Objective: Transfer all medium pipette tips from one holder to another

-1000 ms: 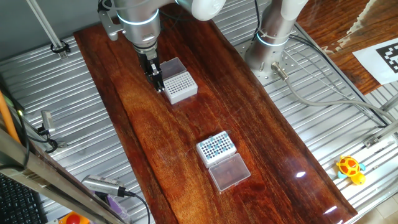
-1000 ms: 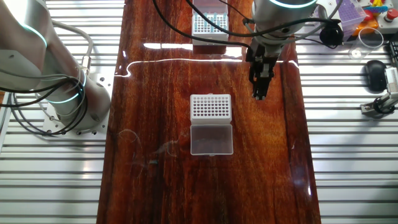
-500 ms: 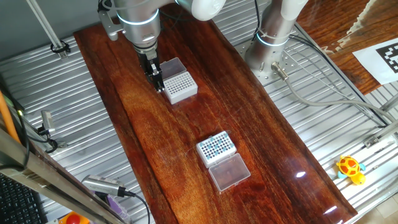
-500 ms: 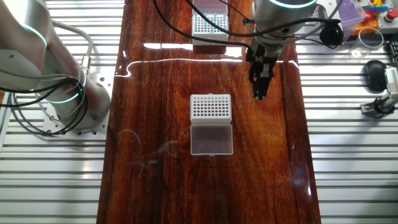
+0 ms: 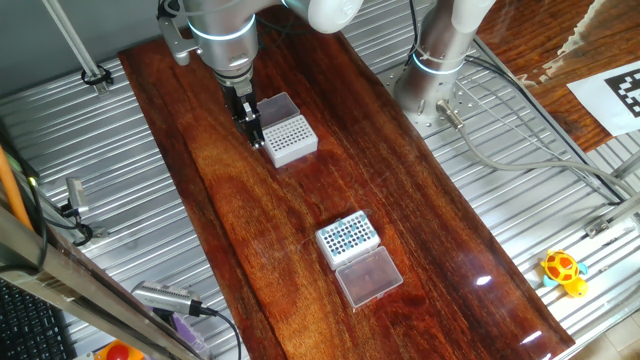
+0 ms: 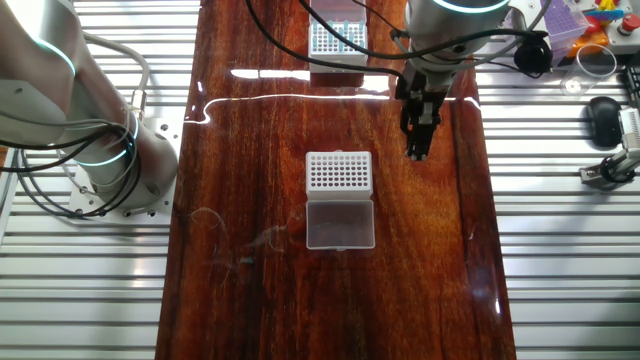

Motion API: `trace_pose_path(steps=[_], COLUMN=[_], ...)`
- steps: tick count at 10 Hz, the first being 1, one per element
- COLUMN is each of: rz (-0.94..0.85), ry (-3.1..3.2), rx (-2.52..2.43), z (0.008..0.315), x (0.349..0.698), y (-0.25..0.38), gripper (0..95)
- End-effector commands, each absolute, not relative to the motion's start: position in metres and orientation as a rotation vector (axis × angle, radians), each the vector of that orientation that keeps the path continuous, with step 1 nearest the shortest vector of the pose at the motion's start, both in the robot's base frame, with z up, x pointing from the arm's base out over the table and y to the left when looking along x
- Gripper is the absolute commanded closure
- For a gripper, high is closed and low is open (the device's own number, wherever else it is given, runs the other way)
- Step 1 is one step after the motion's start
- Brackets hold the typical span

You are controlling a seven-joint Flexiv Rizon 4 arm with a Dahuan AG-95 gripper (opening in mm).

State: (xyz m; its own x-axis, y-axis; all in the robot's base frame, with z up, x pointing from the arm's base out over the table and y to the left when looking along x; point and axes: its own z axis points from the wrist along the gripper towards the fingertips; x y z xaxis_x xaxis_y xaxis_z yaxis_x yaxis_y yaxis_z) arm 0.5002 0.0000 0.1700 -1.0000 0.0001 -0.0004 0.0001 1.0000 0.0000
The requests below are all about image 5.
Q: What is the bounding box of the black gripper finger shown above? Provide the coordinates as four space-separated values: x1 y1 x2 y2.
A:
247 103 267 146
237 117 263 150

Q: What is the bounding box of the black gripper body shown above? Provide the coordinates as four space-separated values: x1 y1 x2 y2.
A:
221 74 261 126

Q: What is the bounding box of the white hinged pipette tip box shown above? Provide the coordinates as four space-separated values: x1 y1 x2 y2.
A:
314 209 405 310
254 91 320 169

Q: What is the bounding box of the purple pipette tip box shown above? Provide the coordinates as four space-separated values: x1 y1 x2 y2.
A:
169 312 211 359

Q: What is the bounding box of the glossy wooden board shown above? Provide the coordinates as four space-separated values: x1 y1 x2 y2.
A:
118 0 576 360

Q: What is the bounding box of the black rod clamp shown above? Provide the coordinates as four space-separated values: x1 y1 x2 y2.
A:
80 63 115 87

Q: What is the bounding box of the aluminium rod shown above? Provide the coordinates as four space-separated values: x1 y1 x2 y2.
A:
40 0 109 96

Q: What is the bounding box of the orange pole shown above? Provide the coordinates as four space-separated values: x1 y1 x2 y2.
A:
0 144 34 231

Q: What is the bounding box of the black keyboard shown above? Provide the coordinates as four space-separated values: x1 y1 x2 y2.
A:
0 277 79 360

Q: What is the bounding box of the yellow orange turtle toy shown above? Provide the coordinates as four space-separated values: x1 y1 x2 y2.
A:
540 248 590 299

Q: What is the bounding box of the white paper marker sheet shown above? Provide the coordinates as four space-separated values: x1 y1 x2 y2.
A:
566 59 640 137

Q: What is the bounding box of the aluminium profile bar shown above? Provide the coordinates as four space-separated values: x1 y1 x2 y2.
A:
610 149 640 180

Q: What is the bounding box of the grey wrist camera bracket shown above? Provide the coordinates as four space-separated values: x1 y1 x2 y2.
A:
159 17 204 67

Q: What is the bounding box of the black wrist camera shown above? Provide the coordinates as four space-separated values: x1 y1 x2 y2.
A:
156 0 184 21

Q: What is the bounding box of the black camera cable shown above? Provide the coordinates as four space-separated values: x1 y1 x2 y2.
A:
192 299 244 360

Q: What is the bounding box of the grey cable with metal connector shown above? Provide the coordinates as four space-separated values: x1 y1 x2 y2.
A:
435 98 640 199

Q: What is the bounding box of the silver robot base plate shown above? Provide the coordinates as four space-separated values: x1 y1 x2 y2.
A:
377 59 481 139

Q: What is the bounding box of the black hanging cable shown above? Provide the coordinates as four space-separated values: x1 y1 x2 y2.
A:
0 177 49 275

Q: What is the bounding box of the aluminium frame beam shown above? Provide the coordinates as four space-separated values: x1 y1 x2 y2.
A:
0 204 211 360

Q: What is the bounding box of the aluminium profile bracket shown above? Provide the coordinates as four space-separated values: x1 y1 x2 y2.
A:
584 193 640 239

